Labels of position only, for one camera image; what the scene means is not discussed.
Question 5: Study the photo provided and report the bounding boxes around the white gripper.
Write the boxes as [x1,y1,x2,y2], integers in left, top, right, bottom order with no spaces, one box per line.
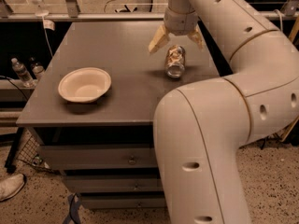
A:
[149,7,203,53]

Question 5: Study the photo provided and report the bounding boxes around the orange soda can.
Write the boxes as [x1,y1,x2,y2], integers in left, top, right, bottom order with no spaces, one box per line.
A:
[164,45,185,78]

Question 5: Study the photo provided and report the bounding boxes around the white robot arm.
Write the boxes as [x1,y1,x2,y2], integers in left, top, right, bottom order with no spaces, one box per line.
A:
[153,0,299,224]

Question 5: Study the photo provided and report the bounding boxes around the white paper bowl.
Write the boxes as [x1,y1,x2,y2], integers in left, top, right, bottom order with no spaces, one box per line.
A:
[58,67,111,103]

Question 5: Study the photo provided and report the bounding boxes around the top drawer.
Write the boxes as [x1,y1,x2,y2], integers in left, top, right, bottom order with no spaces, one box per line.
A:
[38,144,157,170]

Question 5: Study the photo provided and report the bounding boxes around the drawer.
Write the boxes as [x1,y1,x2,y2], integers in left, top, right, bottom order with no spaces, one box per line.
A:
[80,194,166,209]
[38,144,157,170]
[63,175,163,193]

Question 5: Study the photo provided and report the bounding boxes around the grey drawer cabinet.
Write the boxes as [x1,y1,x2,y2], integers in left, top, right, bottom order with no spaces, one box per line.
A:
[17,21,228,209]

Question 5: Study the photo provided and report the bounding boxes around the clear water bottle rear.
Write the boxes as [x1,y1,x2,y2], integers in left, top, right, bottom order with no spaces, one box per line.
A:
[29,57,45,79]

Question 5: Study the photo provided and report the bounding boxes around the clear water bottle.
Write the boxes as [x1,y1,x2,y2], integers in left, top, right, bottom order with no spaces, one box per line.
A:
[29,57,45,79]
[11,58,35,88]

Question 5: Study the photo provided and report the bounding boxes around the white webcam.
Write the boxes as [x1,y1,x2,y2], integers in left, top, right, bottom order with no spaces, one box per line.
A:
[29,0,49,18]

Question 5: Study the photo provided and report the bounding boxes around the clear water bottle front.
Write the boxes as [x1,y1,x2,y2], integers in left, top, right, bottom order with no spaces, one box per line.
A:
[11,58,35,88]

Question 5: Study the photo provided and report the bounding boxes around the bottom drawer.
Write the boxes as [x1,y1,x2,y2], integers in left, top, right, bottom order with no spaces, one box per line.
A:
[80,194,166,209]

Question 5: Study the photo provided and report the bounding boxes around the middle drawer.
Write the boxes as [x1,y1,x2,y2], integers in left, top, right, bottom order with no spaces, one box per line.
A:
[63,175,163,193]

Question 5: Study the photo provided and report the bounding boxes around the white shoe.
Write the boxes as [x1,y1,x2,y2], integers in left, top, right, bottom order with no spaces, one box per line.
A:
[0,174,26,202]

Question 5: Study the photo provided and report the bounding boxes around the metal rail frame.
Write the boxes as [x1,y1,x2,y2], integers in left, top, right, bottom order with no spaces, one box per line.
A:
[0,0,299,24]

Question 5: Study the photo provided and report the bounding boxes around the white cable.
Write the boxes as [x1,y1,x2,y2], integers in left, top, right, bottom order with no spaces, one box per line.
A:
[40,15,54,59]

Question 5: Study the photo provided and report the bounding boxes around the wire mesh basket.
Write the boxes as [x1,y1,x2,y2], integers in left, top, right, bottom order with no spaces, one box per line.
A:
[17,136,53,173]

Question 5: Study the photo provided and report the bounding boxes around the blue strap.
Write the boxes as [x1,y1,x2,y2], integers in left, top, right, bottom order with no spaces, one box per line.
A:
[62,193,83,224]

